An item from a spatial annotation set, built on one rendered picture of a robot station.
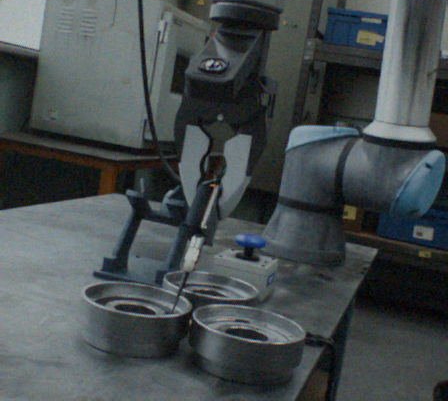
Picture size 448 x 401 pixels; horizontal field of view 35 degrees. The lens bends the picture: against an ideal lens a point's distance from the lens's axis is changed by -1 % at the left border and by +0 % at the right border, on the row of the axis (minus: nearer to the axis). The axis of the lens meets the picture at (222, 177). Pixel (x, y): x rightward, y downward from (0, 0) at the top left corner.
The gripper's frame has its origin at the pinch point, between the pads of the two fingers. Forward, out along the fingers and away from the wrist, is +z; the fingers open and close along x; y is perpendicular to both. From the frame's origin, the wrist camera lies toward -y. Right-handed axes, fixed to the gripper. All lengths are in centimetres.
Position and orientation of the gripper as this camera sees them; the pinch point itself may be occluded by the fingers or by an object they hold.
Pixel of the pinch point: (207, 205)
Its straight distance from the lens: 71.9
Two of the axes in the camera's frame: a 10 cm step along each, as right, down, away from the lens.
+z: -1.6, 9.8, 1.0
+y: 2.8, -0.5, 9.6
